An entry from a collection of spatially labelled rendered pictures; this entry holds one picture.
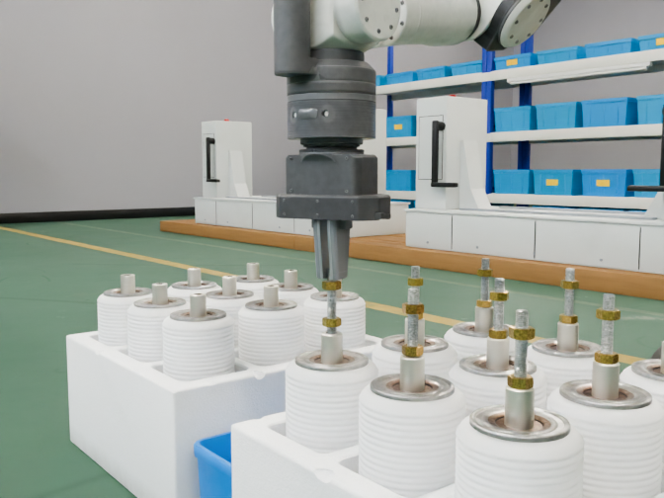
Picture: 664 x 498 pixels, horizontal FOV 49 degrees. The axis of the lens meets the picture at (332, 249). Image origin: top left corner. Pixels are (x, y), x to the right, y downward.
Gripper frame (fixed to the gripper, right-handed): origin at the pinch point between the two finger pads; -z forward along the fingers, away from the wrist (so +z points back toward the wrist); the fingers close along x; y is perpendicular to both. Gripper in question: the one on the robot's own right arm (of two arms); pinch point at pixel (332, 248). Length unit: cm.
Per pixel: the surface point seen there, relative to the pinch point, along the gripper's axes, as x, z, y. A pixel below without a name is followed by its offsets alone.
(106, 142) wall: -496, 34, 417
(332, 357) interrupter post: 0.6, -10.9, -1.0
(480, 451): 20.5, -12.5, -13.3
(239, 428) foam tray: -8.3, -18.7, -5.0
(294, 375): -1.6, -12.3, -4.5
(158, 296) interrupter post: -38.0, -10.4, 14.1
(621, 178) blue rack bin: -57, 1, 523
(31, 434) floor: -68, -37, 13
